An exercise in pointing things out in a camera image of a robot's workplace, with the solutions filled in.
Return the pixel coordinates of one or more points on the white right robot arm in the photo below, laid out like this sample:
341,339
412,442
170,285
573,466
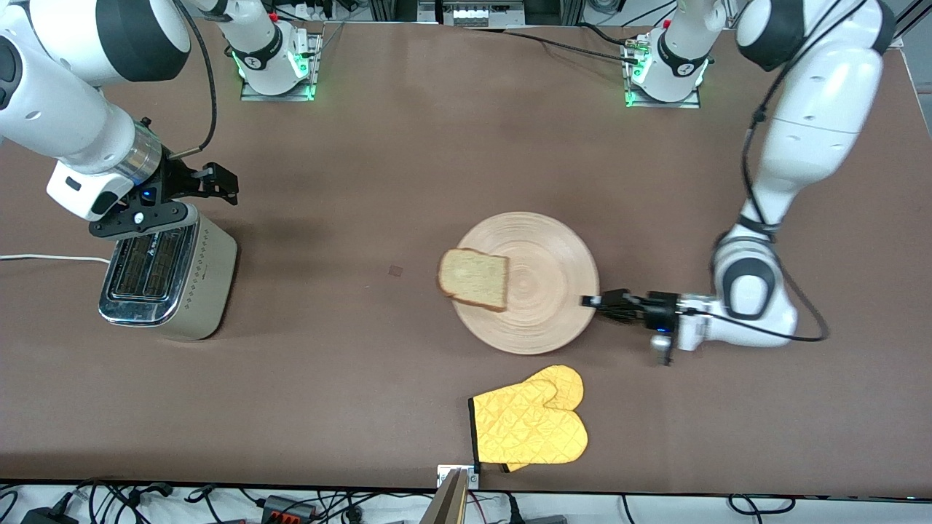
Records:
58,109

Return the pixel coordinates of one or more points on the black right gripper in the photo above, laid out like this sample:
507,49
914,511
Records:
175,182

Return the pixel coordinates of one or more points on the white power strip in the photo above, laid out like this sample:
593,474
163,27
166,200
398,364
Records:
306,10

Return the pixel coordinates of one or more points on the black plug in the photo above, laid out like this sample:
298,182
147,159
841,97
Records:
535,519

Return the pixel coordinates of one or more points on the bread slice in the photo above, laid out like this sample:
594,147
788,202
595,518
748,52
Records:
473,280

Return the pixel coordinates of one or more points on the grey electrical control box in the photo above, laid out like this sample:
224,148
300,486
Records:
480,11

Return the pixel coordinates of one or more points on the metal table corner bracket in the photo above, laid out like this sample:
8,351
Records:
900,41

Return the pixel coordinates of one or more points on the round wooden plate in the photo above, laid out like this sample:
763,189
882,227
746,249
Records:
546,291

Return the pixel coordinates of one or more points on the orange and black connector block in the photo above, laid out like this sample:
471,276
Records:
290,508

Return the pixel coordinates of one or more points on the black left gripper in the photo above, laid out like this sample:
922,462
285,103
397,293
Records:
657,306

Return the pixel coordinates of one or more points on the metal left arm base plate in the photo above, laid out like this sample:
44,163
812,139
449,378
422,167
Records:
662,105

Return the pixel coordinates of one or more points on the yellow quilted oven mitt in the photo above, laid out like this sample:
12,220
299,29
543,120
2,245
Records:
531,437
564,382

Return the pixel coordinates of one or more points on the beige camera support beam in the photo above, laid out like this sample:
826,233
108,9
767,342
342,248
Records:
445,502

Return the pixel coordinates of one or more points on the metal table edge bracket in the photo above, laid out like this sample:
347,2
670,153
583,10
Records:
445,474

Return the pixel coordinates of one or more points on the black power adapter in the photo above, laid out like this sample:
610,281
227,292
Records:
47,517

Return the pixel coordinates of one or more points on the silver two-slot toaster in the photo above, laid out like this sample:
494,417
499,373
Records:
204,284

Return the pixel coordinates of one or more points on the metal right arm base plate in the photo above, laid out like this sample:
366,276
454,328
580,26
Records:
316,58

